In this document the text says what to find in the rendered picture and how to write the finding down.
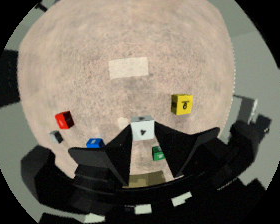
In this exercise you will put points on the white block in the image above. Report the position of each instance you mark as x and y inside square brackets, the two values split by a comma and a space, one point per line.
[142, 127]

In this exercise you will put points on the small green block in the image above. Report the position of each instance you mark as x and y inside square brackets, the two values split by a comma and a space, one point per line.
[157, 154]

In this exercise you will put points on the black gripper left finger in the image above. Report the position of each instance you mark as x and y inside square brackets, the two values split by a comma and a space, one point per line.
[116, 155]

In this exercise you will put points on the blue block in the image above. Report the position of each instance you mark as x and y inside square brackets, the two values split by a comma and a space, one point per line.
[92, 143]

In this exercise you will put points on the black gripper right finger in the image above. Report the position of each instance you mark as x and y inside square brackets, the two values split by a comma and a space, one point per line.
[178, 147]

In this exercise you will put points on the red digit block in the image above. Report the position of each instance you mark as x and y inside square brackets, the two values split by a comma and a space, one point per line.
[64, 120]

